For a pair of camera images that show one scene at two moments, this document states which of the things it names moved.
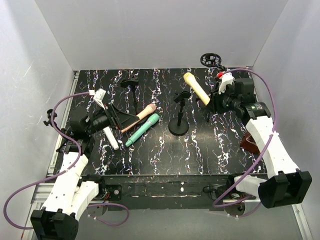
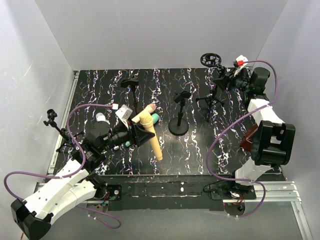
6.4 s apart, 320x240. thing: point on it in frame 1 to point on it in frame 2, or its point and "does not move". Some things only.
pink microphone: (150, 109) does not move
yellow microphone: (198, 88) to (146, 120)
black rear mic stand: (132, 82) does not move
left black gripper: (111, 116) to (134, 135)
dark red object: (248, 143) does not move
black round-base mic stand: (179, 126) does not move
